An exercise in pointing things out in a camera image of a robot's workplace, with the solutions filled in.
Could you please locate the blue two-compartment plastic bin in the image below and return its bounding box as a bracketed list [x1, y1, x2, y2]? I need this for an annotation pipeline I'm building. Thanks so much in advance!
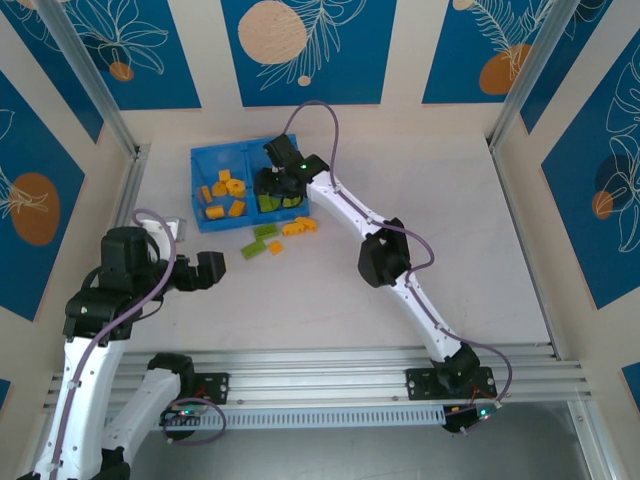
[191, 133, 312, 235]

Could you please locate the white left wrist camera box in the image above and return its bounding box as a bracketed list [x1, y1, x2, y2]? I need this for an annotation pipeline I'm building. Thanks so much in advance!
[133, 213, 188, 264]

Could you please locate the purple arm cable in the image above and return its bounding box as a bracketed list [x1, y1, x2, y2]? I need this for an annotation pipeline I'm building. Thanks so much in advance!
[29, 208, 227, 446]
[287, 100, 514, 406]

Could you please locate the aluminium frame post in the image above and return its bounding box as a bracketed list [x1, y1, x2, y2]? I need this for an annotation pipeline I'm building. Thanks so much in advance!
[487, 0, 601, 151]
[33, 0, 144, 157]
[567, 399, 619, 480]

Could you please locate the aluminium side rail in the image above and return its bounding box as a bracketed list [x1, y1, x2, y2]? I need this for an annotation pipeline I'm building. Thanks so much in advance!
[487, 141, 564, 361]
[112, 143, 152, 229]

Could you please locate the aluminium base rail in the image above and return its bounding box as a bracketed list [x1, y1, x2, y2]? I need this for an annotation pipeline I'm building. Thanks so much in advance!
[42, 347, 594, 414]

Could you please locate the white slotted cable duct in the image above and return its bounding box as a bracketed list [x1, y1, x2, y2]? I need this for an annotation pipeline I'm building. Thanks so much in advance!
[102, 405, 449, 432]

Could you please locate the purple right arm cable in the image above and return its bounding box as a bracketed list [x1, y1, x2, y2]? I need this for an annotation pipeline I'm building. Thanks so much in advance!
[287, 100, 514, 406]

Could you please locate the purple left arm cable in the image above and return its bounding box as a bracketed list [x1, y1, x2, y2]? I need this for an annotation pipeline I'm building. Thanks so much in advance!
[29, 208, 227, 446]

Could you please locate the small green-lit circuit board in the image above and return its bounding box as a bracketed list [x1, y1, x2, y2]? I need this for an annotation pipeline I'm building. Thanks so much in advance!
[159, 406, 207, 430]
[442, 404, 504, 436]

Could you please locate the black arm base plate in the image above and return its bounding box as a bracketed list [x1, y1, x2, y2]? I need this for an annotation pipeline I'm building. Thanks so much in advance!
[172, 372, 231, 406]
[405, 367, 499, 401]

